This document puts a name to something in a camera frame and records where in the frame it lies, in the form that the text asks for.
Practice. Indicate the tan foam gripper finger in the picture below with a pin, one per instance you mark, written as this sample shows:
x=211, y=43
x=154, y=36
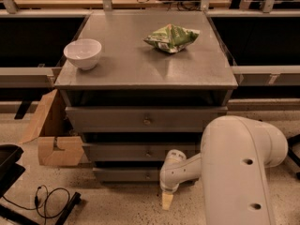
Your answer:
x=167, y=199

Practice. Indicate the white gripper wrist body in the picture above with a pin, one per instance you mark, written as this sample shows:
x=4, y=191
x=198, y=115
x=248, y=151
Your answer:
x=169, y=184

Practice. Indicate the grey bottom drawer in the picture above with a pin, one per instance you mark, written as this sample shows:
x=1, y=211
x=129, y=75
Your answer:
x=126, y=175

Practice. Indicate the grey drawer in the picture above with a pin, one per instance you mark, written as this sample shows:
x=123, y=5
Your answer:
x=126, y=175
x=137, y=151
x=142, y=119

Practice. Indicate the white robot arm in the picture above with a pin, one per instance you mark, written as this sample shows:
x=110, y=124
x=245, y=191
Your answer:
x=235, y=152

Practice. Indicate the grey middle drawer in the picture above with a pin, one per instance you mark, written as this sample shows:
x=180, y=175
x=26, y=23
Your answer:
x=137, y=151

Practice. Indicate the grey drawer cabinet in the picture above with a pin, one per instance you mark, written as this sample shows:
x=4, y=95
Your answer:
x=131, y=73

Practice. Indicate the grey top drawer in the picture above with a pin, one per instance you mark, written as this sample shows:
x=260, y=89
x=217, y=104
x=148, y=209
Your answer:
x=142, y=119

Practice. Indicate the black stand leg right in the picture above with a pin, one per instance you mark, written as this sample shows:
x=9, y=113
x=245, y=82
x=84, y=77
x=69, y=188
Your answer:
x=291, y=143

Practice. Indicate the black stand leg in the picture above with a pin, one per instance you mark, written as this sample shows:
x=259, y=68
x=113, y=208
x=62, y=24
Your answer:
x=291, y=143
x=18, y=219

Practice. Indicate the green chip bag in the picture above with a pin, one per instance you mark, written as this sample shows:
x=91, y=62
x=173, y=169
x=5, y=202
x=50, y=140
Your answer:
x=172, y=38

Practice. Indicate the white bowl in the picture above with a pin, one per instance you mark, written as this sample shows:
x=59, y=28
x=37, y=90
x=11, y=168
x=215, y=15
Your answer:
x=83, y=53

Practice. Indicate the black tray bin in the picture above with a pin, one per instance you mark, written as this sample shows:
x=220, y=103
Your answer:
x=10, y=170

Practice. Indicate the black stand leg left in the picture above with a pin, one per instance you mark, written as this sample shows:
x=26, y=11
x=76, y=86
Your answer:
x=18, y=219

